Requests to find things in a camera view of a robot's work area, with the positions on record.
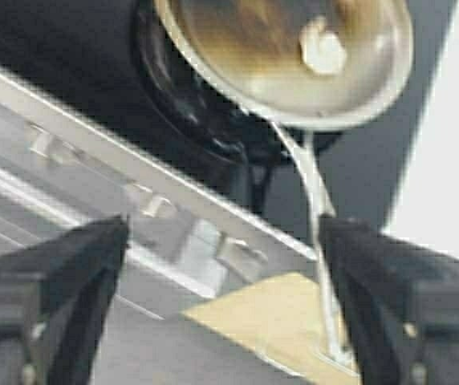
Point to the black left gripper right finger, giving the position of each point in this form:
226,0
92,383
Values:
400,304

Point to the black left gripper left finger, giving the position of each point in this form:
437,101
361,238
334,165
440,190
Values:
54,300

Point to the steel frying pan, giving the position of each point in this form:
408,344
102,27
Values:
234,68

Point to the white raw shrimp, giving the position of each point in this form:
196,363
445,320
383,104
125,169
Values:
321,49

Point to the light wood base cabinet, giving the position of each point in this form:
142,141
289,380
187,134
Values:
279,320

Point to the middle steel stove knob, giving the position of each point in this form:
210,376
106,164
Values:
148,205

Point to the steel stove knob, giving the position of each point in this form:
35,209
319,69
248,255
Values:
49,146
238,257
148,205

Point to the left steel stove knob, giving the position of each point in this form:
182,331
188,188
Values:
49,146

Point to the right steel stove knob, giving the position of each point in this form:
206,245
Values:
238,257

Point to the black glass top stove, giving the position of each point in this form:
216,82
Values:
73,68

